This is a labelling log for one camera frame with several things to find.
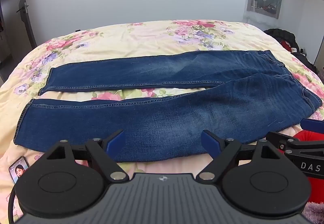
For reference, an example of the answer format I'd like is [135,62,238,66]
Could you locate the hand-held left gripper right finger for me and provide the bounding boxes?
[196,129,280,181]

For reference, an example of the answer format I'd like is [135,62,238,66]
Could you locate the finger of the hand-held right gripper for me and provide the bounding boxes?
[301,117,324,136]
[267,131,302,150]

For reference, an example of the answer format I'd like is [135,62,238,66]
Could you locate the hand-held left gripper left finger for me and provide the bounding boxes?
[46,129,128,181]

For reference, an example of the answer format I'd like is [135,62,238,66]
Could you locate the blue denim pants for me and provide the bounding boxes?
[14,49,323,164]

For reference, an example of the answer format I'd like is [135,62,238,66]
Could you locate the person's red clothing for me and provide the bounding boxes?
[277,130,324,214]

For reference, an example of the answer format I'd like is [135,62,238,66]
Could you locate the purple fluffy cloth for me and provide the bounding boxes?
[302,201,324,224]

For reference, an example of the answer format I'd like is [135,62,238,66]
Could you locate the black clothes pile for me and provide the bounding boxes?
[263,28,318,74]

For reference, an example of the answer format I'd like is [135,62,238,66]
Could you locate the smartphone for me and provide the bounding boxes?
[8,156,29,185]

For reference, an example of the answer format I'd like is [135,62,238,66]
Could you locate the floral yellow blanket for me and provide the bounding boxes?
[0,19,324,224]

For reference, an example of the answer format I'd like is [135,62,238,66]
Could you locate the door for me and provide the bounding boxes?
[0,0,39,83]

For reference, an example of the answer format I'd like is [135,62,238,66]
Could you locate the black cable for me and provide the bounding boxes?
[7,183,17,224]

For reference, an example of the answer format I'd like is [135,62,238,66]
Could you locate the door handle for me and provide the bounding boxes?
[16,1,29,14]

